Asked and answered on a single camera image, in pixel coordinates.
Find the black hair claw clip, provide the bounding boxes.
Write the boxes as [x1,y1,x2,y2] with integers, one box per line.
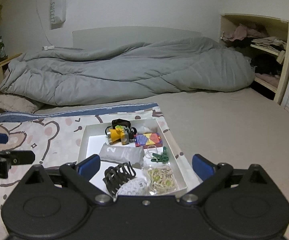
[103,162,136,197]

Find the green clothes pegs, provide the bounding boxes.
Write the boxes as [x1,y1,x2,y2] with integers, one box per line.
[151,146,169,164]

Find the bag of hair ties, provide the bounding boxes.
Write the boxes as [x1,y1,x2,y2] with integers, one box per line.
[143,165,178,196]

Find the grey pouch with number 2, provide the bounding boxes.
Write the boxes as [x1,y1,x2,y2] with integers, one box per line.
[99,144,144,168]

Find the yellow headlamp with strap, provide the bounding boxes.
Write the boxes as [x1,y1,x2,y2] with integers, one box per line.
[105,119,137,145]

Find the colourful card box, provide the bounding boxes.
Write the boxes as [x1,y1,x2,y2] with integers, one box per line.
[135,133,163,148]

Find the beige fuzzy pillow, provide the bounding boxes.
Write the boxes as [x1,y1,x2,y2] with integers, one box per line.
[0,93,44,114]

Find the cartoon bear patterned cloth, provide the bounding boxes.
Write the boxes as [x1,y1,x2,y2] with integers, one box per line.
[0,103,200,239]

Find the white shallow tray box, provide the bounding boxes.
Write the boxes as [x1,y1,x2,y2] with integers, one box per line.
[77,119,187,199]

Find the white patterned pouch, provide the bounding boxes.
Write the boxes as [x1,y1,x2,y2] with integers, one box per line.
[116,178,148,196]

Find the white fluffy plush ball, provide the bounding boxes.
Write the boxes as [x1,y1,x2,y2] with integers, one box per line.
[137,125,153,134]

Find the grey quilted duvet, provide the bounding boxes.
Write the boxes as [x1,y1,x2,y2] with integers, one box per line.
[0,37,255,106]

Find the green glass bottle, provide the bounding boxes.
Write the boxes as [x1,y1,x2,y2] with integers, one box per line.
[0,35,6,58]

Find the pile of clothes on shelf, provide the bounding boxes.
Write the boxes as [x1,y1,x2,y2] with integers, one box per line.
[220,24,287,64]

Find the wooden wardrobe shelf unit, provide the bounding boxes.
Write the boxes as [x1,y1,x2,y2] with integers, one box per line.
[219,14,289,105]

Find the hanging white tissue pouch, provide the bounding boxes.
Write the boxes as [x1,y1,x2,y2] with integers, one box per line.
[50,0,66,28]

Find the white charger cable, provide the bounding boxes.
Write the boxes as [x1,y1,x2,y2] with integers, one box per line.
[29,0,56,52]

